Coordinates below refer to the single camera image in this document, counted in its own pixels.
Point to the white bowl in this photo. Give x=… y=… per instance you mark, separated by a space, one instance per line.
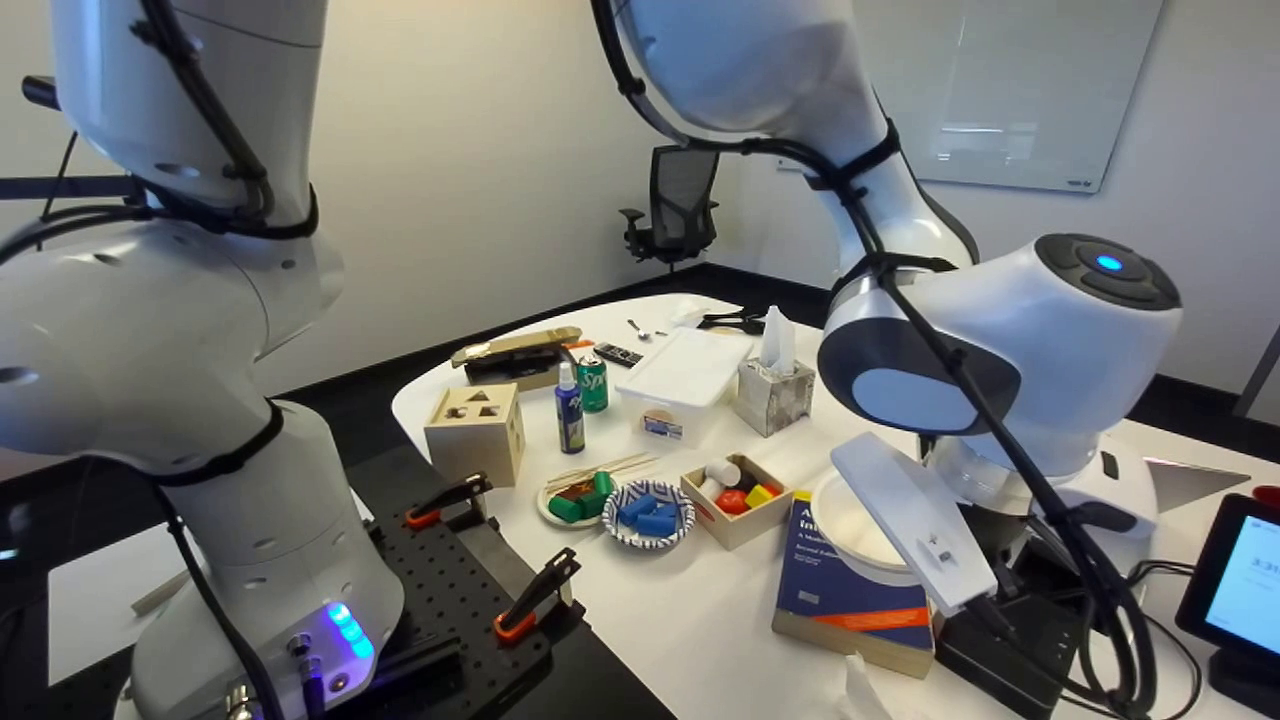
x=852 y=532

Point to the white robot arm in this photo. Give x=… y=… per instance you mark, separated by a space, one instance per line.
x=132 y=329

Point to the marble tissue box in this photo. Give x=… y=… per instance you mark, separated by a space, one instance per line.
x=774 y=387

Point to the patterned bowl with blue blocks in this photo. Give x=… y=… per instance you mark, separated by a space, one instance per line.
x=644 y=516

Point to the wooden shape sorter box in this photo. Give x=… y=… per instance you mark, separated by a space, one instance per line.
x=477 y=431

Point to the black power box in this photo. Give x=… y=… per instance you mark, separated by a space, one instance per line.
x=1019 y=649

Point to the white paper sheet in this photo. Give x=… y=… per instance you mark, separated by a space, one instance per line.
x=686 y=370

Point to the dark glue bottle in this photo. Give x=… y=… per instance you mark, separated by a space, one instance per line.
x=571 y=409

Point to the wooden brush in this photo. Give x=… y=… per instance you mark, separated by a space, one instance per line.
x=525 y=358

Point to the black office chair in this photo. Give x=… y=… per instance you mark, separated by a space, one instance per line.
x=679 y=222

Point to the plate with green toy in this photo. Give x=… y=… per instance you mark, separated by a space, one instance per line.
x=578 y=500

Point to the wooden tray with toys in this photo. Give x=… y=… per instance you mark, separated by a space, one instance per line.
x=738 y=497

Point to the black orange clamp far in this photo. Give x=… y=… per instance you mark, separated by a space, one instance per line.
x=457 y=507

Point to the black orange clamp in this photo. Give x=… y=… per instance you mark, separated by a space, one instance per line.
x=522 y=619
x=457 y=507

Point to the black orange clamp near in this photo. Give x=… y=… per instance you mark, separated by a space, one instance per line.
x=522 y=619

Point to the black perforated mounting board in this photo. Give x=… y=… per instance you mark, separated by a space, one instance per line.
x=447 y=663

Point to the blue and yellow book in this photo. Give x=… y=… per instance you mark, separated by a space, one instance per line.
x=829 y=607

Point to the grey laptop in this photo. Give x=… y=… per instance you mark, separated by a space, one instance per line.
x=1190 y=480

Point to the black tablet screen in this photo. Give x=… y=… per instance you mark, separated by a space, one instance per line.
x=1232 y=600

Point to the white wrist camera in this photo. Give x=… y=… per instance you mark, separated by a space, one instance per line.
x=916 y=516

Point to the wall whiteboard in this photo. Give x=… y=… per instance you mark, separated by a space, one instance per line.
x=1011 y=93

